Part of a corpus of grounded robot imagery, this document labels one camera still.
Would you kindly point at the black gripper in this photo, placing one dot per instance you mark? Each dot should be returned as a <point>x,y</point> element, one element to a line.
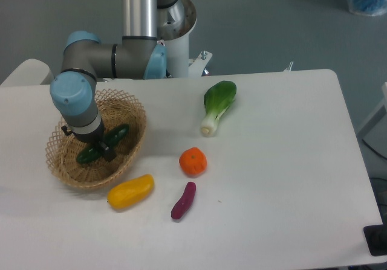
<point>92,133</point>

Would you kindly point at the green cucumber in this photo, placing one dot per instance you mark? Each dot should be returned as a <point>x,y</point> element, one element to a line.
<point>114,136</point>

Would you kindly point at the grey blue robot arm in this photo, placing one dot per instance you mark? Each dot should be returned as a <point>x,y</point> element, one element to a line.
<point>73,90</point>

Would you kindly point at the woven wicker basket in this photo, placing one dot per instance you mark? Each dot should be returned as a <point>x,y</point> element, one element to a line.
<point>116,108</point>

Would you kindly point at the yellow bell pepper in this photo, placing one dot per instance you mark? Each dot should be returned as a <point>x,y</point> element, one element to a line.
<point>130,192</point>

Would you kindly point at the orange tangerine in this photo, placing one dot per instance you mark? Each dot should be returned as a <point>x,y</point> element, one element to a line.
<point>193,161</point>

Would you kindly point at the purple sweet potato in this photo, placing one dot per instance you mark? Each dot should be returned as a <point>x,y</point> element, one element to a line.
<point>185,202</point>

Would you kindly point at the white chair back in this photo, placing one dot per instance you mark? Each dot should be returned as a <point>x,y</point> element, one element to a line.
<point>29,73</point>

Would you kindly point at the green bok choy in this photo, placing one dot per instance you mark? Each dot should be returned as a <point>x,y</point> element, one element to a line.
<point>217,100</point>

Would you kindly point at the white furniture leg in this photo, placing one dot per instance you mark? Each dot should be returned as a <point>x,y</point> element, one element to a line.
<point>374,117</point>

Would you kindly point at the black device at edge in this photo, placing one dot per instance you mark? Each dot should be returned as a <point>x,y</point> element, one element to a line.
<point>375,236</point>

